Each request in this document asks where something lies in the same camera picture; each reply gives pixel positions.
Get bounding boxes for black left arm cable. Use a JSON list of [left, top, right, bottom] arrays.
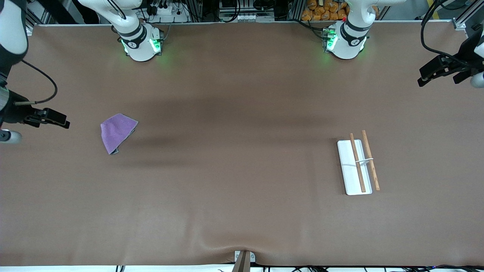
[[420, 0, 468, 63]]

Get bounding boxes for white towel rack base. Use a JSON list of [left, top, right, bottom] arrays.
[[337, 139, 373, 196]]

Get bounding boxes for wooden rack rod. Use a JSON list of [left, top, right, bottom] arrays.
[[350, 133, 366, 193], [362, 130, 380, 191]]

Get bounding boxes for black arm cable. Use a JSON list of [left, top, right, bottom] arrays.
[[14, 60, 58, 105], [420, 0, 468, 63]]

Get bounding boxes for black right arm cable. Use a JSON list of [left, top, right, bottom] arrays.
[[14, 60, 58, 105]]

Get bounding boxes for small white socket strip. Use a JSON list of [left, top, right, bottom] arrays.
[[234, 13, 267, 22]]

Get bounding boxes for purple microfibre towel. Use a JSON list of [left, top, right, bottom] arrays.
[[101, 113, 139, 155]]

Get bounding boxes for white power strip with plugs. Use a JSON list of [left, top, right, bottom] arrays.
[[146, 3, 189, 22]]

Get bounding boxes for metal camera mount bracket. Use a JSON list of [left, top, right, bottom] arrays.
[[231, 250, 256, 272]]

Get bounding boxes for orange snack bags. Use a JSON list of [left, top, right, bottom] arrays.
[[301, 0, 380, 22]]

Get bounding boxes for brown table cover mat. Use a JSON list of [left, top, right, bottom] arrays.
[[0, 21, 484, 267]]

